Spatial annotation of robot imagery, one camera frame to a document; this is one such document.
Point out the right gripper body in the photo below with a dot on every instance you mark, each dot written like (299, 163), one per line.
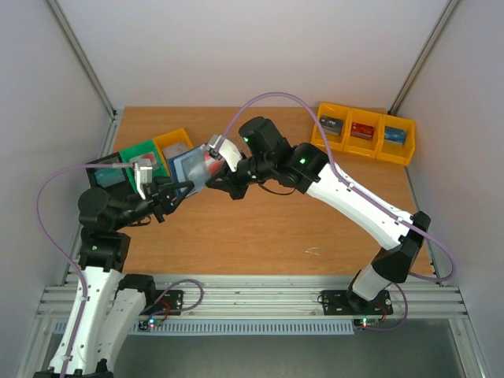
(233, 181)

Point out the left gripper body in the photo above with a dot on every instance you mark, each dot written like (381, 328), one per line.
(157, 202)

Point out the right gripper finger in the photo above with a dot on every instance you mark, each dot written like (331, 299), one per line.
(232, 190)
(220, 179)

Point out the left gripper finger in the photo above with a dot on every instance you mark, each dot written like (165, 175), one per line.
(165, 181)
(172, 195)

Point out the red credit card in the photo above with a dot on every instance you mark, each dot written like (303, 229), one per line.
(213, 165)

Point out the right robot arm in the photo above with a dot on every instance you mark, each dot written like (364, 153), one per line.
(267, 145)

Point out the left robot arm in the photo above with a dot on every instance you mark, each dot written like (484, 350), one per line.
(107, 302)

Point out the white card stack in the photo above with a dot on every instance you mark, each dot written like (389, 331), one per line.
(175, 149)

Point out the red spot card stack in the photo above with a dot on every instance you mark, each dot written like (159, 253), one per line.
(150, 157)

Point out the teal card stack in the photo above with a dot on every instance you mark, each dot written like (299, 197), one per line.
(108, 177)

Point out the black card stack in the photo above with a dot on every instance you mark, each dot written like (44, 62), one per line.
(332, 126)

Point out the blue card stack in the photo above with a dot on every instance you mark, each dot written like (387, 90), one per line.
(395, 135)

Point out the black bin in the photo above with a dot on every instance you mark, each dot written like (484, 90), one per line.
(119, 191)

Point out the green bin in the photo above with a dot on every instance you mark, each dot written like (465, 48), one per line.
(147, 150)

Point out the yellow bin left side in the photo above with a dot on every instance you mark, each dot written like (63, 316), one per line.
(169, 138)

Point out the yellow bin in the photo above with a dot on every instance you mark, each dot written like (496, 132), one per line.
(394, 153)
(336, 143)
(169, 138)
(362, 147)

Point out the yellow bin far left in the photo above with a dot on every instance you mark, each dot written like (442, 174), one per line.
(336, 143)

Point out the yellow bin middle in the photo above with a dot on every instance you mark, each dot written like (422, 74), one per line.
(362, 147)

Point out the left controller board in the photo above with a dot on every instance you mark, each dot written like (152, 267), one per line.
(149, 325)

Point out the controller board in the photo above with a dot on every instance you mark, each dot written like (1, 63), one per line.
(363, 323)
(149, 325)

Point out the yellow bin far right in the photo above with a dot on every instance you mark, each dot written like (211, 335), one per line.
(394, 153)

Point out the right corner aluminium profile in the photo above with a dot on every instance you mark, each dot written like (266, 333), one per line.
(440, 26)

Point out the corner aluminium profile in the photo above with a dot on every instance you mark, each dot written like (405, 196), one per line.
(70, 36)
(440, 26)

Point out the right controller board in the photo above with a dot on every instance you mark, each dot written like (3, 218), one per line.
(363, 323)

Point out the left corner aluminium profile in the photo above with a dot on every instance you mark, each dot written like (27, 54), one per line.
(70, 36)

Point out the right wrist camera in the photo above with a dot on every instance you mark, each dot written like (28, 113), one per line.
(221, 148)

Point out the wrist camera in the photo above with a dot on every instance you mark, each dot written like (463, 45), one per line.
(143, 173)
(221, 148)

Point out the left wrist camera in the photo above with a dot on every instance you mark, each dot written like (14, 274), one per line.
(143, 173)

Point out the grey slotted cable duct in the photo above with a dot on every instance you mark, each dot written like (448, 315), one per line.
(245, 327)

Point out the aluminium rail base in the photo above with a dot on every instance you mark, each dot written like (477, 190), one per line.
(295, 297)

